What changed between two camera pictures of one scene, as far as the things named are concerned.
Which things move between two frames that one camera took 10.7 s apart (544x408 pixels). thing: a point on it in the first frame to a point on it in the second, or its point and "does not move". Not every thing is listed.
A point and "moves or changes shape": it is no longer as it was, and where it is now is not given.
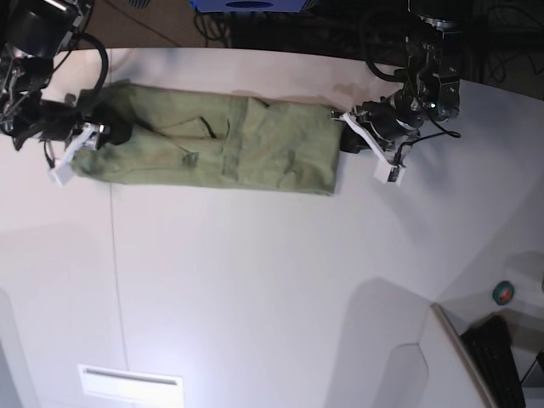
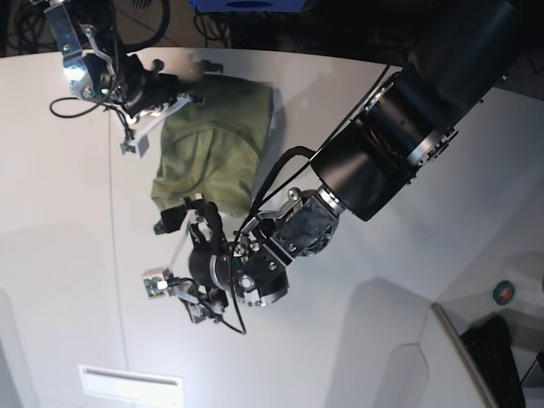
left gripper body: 50,120 to 147,89
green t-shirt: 198,136 moves or changes shape
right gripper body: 392,117 to 200,263
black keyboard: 489,342 does not move
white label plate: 131,388 does not move
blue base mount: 249,6 does not move
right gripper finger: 350,141 to 172,219
